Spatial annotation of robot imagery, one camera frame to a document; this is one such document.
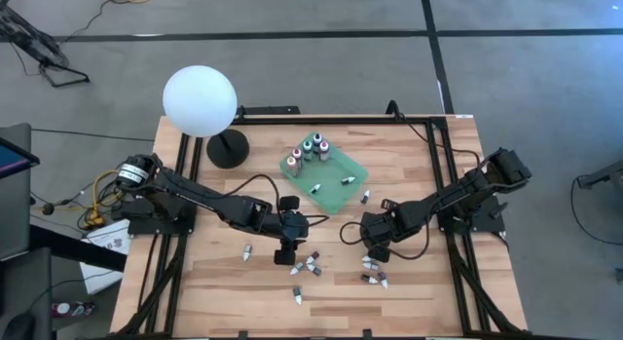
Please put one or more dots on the large orange yellow-capped coloring bottle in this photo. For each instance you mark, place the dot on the large orange yellow-capped coloring bottle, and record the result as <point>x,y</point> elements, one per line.
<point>292,165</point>

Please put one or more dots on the large dark red coloring bottle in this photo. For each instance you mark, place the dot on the large dark red coloring bottle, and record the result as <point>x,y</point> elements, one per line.
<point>297,157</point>

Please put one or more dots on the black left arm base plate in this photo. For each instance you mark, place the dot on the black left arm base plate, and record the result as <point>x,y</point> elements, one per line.
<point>146,225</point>

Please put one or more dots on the large pink-capped food coloring bottle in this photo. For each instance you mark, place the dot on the large pink-capped food coloring bottle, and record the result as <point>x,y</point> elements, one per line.
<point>324,150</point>

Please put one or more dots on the black desk foot bar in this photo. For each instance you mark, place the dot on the black desk foot bar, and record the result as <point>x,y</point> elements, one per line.
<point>73,247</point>

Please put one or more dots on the black stand foot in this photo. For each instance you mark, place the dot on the black stand foot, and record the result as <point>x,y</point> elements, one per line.
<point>601,174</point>

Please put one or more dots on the black computer mouse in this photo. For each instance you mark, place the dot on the black computer mouse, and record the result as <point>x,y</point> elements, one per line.
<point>17,328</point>

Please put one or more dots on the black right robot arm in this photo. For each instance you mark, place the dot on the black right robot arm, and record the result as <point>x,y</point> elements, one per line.
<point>452,196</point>

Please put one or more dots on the black aluminium table frame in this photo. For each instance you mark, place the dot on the black aluminium table frame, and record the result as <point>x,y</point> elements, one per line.
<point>340,120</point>

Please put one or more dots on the large green food coloring bottle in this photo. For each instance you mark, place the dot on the large green food coloring bottle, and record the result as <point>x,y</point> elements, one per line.
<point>307,149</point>

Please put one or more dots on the black power strip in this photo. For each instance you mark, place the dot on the black power strip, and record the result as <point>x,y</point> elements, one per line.
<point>267,110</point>

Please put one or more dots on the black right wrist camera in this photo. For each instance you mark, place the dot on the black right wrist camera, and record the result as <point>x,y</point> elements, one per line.
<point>371,230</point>

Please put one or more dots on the white printed box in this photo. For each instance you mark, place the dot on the white printed box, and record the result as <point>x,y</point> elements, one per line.
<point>97,279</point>

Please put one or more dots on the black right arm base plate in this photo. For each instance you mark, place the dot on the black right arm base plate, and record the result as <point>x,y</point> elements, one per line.
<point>489,218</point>

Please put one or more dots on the black tripod stand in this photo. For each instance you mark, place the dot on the black tripod stand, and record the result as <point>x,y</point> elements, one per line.
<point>34,43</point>

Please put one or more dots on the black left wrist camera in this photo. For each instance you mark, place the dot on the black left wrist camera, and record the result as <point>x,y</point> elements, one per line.
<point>300,228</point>

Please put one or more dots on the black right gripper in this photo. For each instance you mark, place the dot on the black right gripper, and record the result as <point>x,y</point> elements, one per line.
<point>381,253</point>

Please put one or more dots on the black table edge clamp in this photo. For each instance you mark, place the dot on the black table edge clamp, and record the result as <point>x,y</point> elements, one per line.
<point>367,333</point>
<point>242,335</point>

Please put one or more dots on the red and white packet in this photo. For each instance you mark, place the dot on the red and white packet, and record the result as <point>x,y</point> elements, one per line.
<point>73,309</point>

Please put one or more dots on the translucent green plastic tray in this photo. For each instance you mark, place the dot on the translucent green plastic tray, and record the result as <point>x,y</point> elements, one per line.
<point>336,199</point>

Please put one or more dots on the large black-capped food coloring bottle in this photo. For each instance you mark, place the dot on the large black-capped food coloring bottle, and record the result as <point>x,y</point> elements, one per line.
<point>317,141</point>

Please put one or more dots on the white globe table lamp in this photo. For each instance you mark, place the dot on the white globe table lamp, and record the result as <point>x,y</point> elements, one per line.
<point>199,101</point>

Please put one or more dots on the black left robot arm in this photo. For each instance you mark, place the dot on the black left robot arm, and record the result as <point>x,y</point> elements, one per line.
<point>204,201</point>

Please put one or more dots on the small white-capped dye bottle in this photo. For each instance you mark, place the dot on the small white-capped dye bottle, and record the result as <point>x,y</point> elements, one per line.
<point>348,180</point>
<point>312,257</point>
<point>315,188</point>
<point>365,197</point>
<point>315,270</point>
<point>371,266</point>
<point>369,279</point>
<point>366,258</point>
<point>247,252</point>
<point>297,295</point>

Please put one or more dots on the small green dye bottle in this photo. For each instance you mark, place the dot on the small green dye bottle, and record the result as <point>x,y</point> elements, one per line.
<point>297,268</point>

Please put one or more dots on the grey desk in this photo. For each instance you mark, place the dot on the grey desk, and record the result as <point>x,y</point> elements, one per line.
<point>14,208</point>

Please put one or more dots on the tablet with blue screen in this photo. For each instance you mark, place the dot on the tablet with blue screen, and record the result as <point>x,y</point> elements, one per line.
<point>10,160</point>

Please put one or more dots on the small purple dye bottle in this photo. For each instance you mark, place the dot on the small purple dye bottle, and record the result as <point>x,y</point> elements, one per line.
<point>383,280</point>

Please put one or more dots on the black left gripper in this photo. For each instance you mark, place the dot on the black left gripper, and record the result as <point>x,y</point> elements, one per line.
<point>284,257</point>

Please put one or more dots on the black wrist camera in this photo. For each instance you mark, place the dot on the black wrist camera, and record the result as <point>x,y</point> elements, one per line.
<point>371,230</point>
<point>300,228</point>

